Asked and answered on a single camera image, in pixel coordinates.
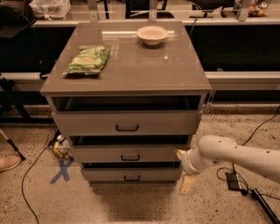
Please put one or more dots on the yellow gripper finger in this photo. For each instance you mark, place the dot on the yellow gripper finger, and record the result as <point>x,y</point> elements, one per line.
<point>180,153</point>
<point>186,185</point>

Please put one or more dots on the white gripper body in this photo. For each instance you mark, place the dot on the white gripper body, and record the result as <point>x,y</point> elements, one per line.
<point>187,164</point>

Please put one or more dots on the grey drawer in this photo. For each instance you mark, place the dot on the grey drawer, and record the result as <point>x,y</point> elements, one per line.
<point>126,153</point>
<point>126,123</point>
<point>132,175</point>

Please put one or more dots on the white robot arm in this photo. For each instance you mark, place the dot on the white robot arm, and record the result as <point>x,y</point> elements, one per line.
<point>212,150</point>

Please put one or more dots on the grey drawer cabinet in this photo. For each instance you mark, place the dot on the grey drawer cabinet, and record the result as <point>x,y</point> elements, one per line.
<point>136,78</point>

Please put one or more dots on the black power adapter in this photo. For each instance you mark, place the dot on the black power adapter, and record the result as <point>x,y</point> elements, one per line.
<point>232,181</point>

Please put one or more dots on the blue tape cross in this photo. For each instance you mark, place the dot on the blue tape cross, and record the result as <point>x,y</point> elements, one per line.
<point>62,173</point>

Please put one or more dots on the white bowl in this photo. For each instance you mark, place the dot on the white bowl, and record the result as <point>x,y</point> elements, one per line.
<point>152,35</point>

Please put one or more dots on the green chip bag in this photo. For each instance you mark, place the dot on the green chip bag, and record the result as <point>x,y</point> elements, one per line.
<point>88,61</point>

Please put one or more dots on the fruit pile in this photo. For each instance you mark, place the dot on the fruit pile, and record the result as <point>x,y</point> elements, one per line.
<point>257,9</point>

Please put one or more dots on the tan shoe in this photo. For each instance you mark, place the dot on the tan shoe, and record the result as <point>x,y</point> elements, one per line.
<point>9,162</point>

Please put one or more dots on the black tripod leg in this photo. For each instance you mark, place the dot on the black tripod leg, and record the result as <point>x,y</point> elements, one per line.
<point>6,138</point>

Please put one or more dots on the white plastic bag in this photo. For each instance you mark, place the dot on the white plastic bag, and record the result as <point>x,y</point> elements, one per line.
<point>50,9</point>

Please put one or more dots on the wire basket with items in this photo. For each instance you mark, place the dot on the wire basket with items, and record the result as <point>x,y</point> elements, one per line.
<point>57,144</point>

